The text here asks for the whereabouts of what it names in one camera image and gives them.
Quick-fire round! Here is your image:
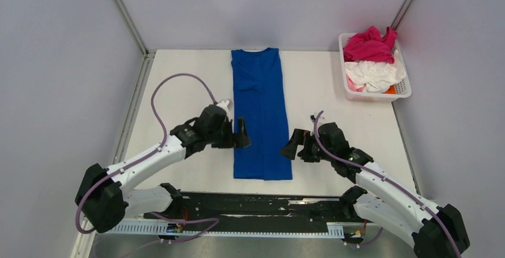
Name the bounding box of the pink t-shirt in basket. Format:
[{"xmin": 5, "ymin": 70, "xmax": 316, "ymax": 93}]
[{"xmin": 343, "ymin": 26, "xmax": 398, "ymax": 64}]

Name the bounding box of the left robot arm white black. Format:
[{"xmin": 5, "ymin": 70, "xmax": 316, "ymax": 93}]
[{"xmin": 75, "ymin": 100, "xmax": 251, "ymax": 234}]

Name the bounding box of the aluminium front frame rail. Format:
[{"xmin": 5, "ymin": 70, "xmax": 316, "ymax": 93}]
[{"xmin": 83, "ymin": 194, "xmax": 444, "ymax": 228}]

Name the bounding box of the white plastic laundry basket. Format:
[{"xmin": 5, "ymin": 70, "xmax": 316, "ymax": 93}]
[{"xmin": 338, "ymin": 26, "xmax": 412, "ymax": 102}]

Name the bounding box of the white t-shirt in basket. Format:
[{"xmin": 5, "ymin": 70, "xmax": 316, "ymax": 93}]
[{"xmin": 344, "ymin": 49, "xmax": 407, "ymax": 93}]

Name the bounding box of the orange garment in basket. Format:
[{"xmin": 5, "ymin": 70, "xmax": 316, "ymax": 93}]
[{"xmin": 384, "ymin": 85, "xmax": 396, "ymax": 94}]

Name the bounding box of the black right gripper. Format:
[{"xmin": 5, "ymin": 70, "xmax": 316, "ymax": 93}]
[{"xmin": 278, "ymin": 129, "xmax": 334, "ymax": 163}]

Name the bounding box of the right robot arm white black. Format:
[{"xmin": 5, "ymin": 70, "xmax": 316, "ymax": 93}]
[{"xmin": 280, "ymin": 123, "xmax": 470, "ymax": 257}]

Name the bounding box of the aluminium frame rail left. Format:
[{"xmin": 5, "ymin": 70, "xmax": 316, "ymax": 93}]
[{"xmin": 112, "ymin": 0, "xmax": 149, "ymax": 58}]

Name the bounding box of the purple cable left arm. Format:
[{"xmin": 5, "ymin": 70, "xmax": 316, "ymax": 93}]
[{"xmin": 74, "ymin": 73, "xmax": 220, "ymax": 244}]

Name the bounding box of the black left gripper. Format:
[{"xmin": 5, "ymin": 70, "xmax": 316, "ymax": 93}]
[{"xmin": 206, "ymin": 115, "xmax": 251, "ymax": 148}]

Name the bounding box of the blue printed t-shirt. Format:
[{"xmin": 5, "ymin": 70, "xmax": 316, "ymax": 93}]
[{"xmin": 231, "ymin": 48, "xmax": 292, "ymax": 181}]

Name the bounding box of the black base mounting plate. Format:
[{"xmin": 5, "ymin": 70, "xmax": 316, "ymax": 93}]
[{"xmin": 160, "ymin": 192, "xmax": 367, "ymax": 232}]

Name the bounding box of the white slotted cable duct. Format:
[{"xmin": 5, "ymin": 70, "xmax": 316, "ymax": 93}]
[{"xmin": 107, "ymin": 220, "xmax": 345, "ymax": 239}]

